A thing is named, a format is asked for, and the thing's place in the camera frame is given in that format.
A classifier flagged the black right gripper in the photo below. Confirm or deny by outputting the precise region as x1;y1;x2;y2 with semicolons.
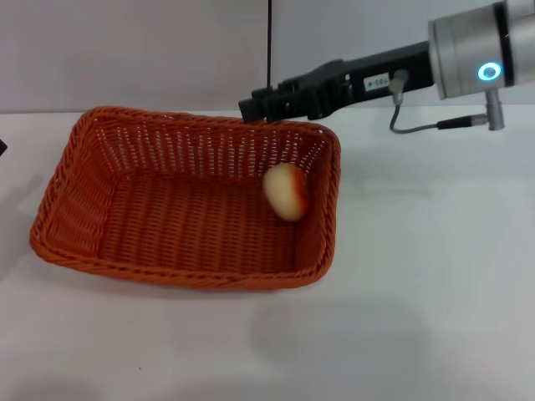
238;41;434;124

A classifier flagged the grey cable with metal plugs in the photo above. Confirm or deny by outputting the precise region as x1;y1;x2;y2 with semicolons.
388;69;505;134

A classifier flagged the orange woven plastic basket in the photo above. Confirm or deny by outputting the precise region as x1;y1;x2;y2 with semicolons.
28;106;342;292

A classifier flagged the round toy bread bun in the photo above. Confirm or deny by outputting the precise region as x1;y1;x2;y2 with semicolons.
262;162;310;222

